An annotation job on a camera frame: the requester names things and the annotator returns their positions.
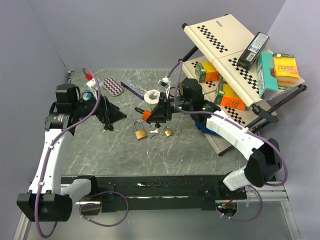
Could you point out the blue rectangular box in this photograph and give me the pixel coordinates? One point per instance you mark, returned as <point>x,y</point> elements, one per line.
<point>87,95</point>

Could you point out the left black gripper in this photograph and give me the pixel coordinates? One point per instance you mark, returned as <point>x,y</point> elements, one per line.
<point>107,112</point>

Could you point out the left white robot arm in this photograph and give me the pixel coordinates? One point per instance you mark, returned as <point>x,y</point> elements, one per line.
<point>45,200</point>

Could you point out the long shackle brass padlock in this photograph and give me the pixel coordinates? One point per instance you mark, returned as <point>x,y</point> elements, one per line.
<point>139,130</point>

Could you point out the beige checkered shelf rack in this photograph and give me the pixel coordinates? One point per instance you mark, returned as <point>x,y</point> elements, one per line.
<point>221,41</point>

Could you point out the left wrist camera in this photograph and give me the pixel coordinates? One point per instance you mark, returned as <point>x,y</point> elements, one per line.
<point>92,84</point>

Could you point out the orange black padlock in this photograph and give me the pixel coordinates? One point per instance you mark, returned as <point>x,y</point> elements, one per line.
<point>145,113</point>

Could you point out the small brass padlock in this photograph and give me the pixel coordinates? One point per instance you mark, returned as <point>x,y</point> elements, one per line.
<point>168,132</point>

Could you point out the teal box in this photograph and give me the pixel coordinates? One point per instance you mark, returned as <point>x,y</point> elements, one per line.
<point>267,82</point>

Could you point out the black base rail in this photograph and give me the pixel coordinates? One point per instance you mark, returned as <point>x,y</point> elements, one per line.
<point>165,192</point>

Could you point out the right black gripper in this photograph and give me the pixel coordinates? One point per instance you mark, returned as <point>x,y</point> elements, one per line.
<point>158,114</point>

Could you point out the black rectangular box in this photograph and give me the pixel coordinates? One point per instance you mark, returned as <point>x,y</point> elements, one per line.
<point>252,51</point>

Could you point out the silver key pair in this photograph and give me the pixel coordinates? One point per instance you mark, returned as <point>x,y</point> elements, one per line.
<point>154,133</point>

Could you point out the purple toothpaste box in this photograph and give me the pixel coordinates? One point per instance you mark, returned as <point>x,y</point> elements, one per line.
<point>134,88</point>

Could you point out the upper orange green box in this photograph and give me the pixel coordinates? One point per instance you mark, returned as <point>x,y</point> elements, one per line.
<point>206,72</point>

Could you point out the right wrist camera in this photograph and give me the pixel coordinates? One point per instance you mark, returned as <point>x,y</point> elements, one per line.
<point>165,82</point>

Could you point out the orange green box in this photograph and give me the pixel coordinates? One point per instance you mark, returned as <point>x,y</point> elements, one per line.
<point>227,97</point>
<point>206,72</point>

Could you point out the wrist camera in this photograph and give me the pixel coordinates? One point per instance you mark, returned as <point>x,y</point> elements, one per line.
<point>165,82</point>
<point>92,84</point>

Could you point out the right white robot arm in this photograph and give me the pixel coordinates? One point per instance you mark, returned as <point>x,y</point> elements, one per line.
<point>263,157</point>

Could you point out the blue chip bag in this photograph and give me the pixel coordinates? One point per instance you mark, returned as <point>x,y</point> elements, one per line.
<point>203,129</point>

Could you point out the lower orange green box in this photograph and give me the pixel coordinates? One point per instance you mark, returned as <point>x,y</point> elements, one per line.
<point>227,97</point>

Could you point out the pink striped oval sponge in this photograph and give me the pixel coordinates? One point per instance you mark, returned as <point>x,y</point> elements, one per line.
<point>112,86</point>

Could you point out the orange sponge pack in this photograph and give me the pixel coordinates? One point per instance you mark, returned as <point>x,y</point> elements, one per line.
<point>285,70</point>

